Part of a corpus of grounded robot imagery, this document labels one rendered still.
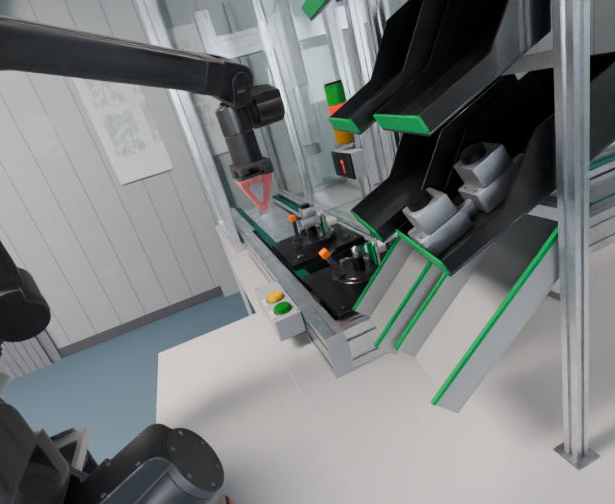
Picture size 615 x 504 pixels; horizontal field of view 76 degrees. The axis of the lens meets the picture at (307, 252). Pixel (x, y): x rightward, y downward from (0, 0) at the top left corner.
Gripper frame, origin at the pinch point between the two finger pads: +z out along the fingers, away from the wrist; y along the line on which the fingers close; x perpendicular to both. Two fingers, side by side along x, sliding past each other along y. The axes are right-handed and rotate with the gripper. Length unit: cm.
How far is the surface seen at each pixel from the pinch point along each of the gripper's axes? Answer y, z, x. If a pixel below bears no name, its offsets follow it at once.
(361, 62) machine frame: 83, -21, -72
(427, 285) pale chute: -28.8, 13.9, -15.6
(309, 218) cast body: 37.3, 18.0, -18.9
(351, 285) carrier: 0.5, 25.0, -13.7
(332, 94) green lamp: 22.4, -15.3, -29.9
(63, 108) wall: 250, -51, 66
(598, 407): -43, 38, -32
